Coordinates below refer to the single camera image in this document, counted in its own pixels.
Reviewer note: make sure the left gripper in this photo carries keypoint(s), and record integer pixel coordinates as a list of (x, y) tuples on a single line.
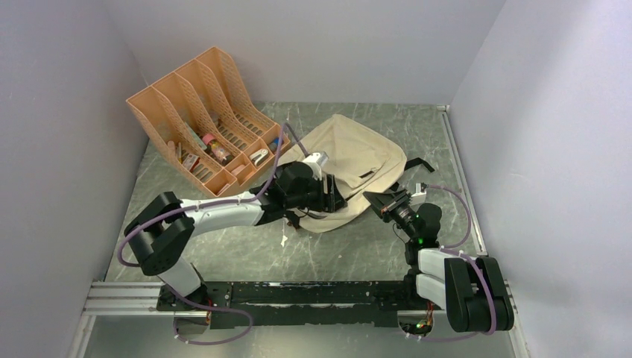
[(331, 201)]

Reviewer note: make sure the green white card pack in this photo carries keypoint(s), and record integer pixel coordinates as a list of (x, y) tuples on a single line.
[(196, 138)]

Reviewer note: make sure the beige canvas backpack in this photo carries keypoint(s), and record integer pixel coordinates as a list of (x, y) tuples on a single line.
[(361, 160)]

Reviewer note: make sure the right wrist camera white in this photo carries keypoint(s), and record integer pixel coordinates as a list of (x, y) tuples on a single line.
[(418, 197)]

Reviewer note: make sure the orange plastic file organizer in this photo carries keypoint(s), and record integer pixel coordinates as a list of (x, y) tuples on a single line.
[(208, 93)]

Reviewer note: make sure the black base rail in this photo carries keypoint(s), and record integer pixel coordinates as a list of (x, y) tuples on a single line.
[(298, 303)]

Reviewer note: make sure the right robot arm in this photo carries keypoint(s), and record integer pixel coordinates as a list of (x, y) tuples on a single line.
[(471, 290)]

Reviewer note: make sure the white stapler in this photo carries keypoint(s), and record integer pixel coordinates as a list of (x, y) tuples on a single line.
[(257, 158)]

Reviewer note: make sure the red small box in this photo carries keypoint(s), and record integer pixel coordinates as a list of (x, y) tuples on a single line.
[(190, 161)]

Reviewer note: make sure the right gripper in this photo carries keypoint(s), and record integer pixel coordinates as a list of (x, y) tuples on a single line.
[(378, 200)]

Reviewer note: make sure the pink-capped glitter bottle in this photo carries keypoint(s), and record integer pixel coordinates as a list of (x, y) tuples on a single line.
[(216, 150)]

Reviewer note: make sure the blue-capped grey bottle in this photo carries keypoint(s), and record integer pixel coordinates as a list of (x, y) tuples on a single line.
[(274, 145)]

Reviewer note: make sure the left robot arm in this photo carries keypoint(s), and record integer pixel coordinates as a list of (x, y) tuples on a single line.
[(160, 233)]

